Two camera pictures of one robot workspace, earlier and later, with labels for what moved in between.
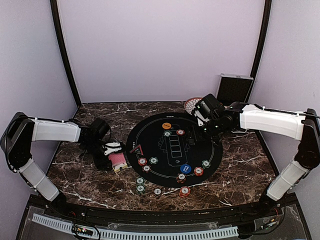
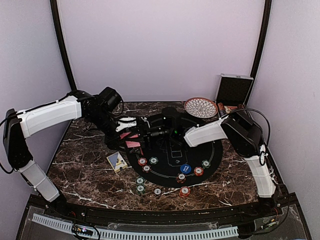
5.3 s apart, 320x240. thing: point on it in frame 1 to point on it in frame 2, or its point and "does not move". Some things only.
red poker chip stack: x=184 y=191 does not move
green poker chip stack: x=140 y=189 does not move
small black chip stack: x=146 y=168 does not move
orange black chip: x=181 y=178 does not move
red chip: x=142 y=161 does not move
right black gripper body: x=213 y=129 to x=148 y=134
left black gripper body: x=94 y=148 to x=104 y=118
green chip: x=153 y=160 does not move
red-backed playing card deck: x=117 y=158 to x=130 y=144
